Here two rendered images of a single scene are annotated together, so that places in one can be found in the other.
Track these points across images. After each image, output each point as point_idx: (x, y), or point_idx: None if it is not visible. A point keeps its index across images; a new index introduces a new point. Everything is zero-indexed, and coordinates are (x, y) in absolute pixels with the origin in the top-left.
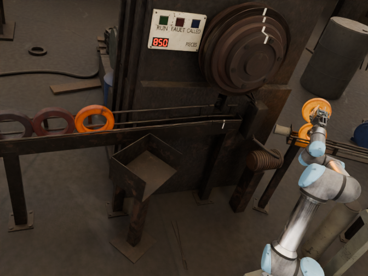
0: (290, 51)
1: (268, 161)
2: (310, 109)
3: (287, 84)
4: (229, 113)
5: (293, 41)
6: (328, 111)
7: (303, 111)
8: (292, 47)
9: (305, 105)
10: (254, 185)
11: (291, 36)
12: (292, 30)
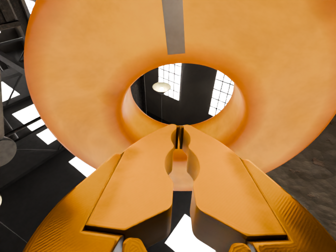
0: (305, 158)
1: None
2: (255, 129)
3: None
4: None
5: (296, 179)
6: (90, 152)
7: (333, 98)
8: (300, 167)
9: (302, 150)
10: None
11: (308, 193)
12: (303, 203)
